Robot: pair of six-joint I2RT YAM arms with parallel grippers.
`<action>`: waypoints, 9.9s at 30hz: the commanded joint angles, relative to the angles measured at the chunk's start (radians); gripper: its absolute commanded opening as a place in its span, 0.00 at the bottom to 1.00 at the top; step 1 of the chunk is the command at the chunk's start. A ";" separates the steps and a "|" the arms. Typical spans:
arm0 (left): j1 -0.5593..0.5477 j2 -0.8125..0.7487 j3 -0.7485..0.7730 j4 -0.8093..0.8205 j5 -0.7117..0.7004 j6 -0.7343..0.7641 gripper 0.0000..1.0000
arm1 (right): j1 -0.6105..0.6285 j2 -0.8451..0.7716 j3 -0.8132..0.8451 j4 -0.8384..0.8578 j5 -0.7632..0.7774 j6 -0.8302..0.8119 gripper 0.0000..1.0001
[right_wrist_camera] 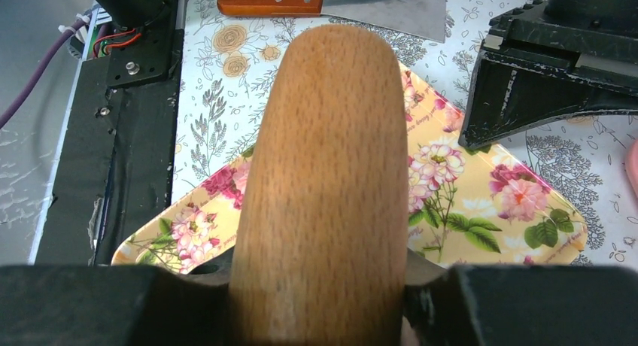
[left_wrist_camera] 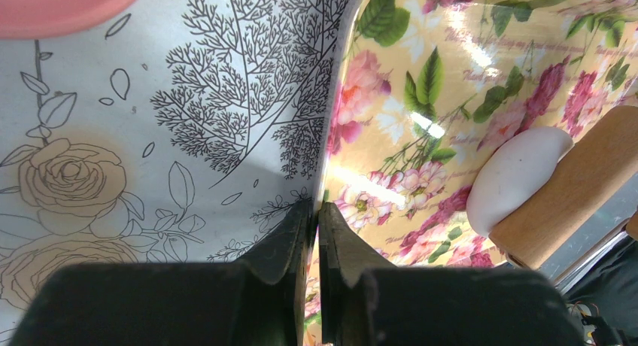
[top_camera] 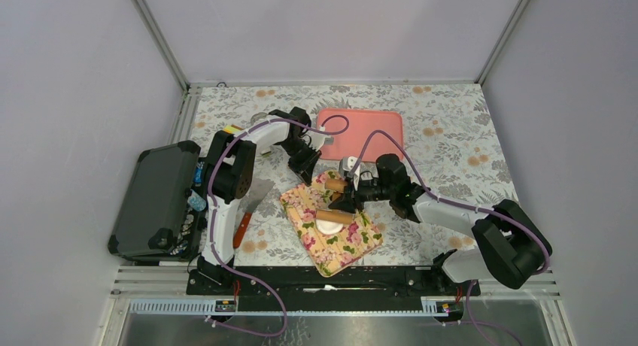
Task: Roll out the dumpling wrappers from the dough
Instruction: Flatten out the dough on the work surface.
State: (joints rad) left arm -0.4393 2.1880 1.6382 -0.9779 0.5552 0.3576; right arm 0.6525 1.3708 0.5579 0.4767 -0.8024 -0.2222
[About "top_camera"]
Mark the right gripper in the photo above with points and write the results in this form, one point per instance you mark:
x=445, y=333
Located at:
x=347, y=201

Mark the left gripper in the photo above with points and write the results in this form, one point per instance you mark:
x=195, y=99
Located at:
x=305, y=168

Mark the wooden double-ended roller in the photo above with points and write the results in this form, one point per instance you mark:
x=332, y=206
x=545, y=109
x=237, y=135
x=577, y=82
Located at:
x=341, y=208

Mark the floral cutting board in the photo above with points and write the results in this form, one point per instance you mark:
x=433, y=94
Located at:
x=334, y=240

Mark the metal scraper red handle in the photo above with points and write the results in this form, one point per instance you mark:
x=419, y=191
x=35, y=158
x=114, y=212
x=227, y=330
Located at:
x=257, y=193

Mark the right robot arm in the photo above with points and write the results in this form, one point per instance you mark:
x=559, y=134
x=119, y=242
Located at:
x=509, y=246

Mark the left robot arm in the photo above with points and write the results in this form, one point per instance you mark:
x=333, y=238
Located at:
x=229, y=167

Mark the white dough ball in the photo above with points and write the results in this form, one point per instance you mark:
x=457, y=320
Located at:
x=328, y=227

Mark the pink plastic tray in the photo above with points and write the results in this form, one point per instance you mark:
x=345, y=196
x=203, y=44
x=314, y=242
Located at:
x=361, y=124

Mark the orange green toy block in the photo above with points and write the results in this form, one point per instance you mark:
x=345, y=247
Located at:
x=233, y=130

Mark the black case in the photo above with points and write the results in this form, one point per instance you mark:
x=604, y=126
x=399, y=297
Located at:
x=155, y=222

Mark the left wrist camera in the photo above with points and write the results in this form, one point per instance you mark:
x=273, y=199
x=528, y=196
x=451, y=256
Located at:
x=318, y=138

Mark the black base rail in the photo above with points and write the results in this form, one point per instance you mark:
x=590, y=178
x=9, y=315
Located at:
x=368, y=289

